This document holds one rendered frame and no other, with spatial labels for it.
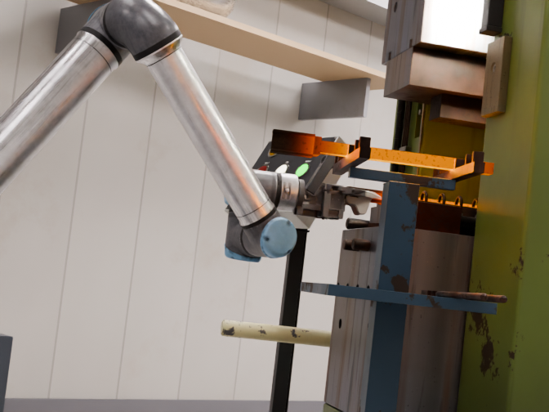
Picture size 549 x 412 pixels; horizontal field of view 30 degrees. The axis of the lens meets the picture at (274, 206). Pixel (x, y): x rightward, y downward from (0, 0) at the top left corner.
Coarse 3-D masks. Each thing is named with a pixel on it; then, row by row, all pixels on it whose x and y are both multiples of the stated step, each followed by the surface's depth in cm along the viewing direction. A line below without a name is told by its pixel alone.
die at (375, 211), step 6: (378, 204) 259; (450, 204) 254; (372, 210) 264; (378, 210) 259; (462, 210) 249; (468, 210) 250; (474, 210) 250; (372, 216) 263; (378, 216) 258; (468, 216) 249; (474, 216) 250; (378, 222) 257; (462, 228) 249; (462, 234) 249; (468, 234) 249; (474, 234) 250
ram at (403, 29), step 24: (408, 0) 256; (432, 0) 245; (456, 0) 246; (480, 0) 248; (408, 24) 254; (432, 24) 245; (456, 24) 246; (480, 24) 247; (384, 48) 272; (408, 48) 252; (432, 48) 249; (456, 48) 246; (480, 48) 247
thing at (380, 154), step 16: (272, 144) 197; (288, 144) 197; (304, 144) 197; (320, 144) 196; (336, 144) 197; (384, 160) 199; (400, 160) 198; (416, 160) 199; (432, 160) 199; (448, 160) 199
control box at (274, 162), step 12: (264, 156) 318; (276, 156) 312; (288, 156) 307; (252, 168) 318; (276, 168) 307; (288, 168) 303; (312, 168) 293; (324, 180) 293; (336, 180) 295; (288, 216) 289; (300, 216) 287
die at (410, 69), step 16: (416, 48) 249; (400, 64) 256; (416, 64) 249; (432, 64) 249; (448, 64) 250; (464, 64) 251; (480, 64) 252; (400, 80) 255; (416, 80) 248; (432, 80) 249; (448, 80) 250; (464, 80) 251; (480, 80) 252; (384, 96) 267; (400, 96) 264; (416, 96) 262; (432, 96) 259; (464, 96) 255; (480, 96) 252
